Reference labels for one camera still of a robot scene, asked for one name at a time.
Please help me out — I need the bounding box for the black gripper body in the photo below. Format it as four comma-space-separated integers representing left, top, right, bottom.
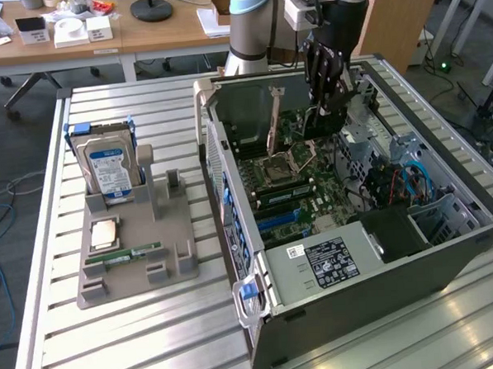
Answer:
313, 0, 372, 64

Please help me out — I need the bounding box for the graphics card with metal bracket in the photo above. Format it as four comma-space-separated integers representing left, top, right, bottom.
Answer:
261, 81, 351, 156

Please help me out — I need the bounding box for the wooden cabinet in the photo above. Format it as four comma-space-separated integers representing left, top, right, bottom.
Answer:
315, 0, 451, 79

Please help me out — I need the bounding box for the perforated metal drive cage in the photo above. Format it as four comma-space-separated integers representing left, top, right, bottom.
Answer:
331, 96, 423, 181

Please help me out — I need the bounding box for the metal socket cover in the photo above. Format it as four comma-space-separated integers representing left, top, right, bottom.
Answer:
288, 138, 320, 175

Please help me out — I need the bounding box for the CPU socket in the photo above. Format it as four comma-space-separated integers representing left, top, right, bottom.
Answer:
259, 151, 302, 190

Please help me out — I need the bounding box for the white paper stack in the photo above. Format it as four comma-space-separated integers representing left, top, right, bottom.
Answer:
197, 5, 232, 40

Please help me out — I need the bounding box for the green motherboard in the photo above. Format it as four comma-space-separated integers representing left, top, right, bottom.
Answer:
225, 116, 369, 253

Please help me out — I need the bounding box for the brown cardboard box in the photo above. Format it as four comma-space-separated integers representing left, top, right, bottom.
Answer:
211, 0, 239, 28

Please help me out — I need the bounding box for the installed green RAM stick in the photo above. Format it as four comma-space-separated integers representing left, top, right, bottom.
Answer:
256, 183, 316, 209

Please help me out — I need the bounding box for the silver chipset heatsink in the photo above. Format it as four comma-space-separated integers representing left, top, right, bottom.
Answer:
314, 215, 340, 232

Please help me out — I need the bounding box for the long PCIe expansion slot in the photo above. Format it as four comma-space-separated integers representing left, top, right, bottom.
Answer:
255, 208, 304, 234

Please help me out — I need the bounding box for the metal disk bay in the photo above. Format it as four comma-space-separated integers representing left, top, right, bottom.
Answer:
406, 192, 482, 247

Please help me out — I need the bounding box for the black round lamp base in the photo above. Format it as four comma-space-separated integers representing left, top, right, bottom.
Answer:
129, 0, 176, 25

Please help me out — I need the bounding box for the grey power supply unit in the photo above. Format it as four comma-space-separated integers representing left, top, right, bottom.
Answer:
263, 220, 389, 309

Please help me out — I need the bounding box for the white box with label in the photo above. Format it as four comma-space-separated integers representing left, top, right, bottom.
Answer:
85, 15, 113, 43

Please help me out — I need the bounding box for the orange red packet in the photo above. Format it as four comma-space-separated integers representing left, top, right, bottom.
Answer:
91, 0, 117, 17

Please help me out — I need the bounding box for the open grey PC case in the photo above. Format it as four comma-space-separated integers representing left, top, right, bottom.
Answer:
192, 53, 493, 369

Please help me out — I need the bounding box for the hard disk in blue caddy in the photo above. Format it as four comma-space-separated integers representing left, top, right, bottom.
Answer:
62, 119, 144, 208

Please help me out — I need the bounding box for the flat white box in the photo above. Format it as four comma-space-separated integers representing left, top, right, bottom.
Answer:
52, 29, 92, 50

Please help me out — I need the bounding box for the dark bagged item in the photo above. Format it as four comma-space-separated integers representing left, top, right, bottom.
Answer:
65, 0, 93, 17

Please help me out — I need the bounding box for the white tape roll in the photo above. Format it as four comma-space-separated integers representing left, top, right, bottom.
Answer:
54, 17, 83, 38

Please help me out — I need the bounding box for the green RAM stick with label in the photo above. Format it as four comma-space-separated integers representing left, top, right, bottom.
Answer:
83, 241, 164, 267

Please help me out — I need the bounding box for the silver CPU chip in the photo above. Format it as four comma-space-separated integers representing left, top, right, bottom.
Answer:
89, 219, 121, 252

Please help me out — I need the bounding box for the white box with black top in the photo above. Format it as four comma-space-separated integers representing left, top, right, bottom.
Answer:
14, 16, 51, 46

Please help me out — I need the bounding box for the grey plastic parts rack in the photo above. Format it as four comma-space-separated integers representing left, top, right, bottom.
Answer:
67, 141, 202, 314

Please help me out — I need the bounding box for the long wooden desk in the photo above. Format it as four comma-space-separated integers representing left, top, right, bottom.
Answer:
0, 0, 349, 79

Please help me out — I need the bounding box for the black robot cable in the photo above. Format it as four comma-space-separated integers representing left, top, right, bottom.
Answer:
261, 0, 328, 69

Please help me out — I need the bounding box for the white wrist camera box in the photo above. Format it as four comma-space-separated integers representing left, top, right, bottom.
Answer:
282, 0, 321, 33

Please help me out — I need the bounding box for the red wire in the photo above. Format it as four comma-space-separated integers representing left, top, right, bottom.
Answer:
386, 171, 399, 206

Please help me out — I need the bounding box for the blue SATA wire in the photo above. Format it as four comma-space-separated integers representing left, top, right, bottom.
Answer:
405, 158, 438, 208

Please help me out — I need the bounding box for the blue case handle latch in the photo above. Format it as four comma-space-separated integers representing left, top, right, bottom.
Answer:
238, 281, 258, 305

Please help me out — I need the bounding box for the white floor cable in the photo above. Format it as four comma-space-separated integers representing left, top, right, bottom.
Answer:
0, 169, 45, 197

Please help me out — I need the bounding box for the blue floor cable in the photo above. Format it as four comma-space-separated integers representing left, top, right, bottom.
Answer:
0, 196, 24, 353

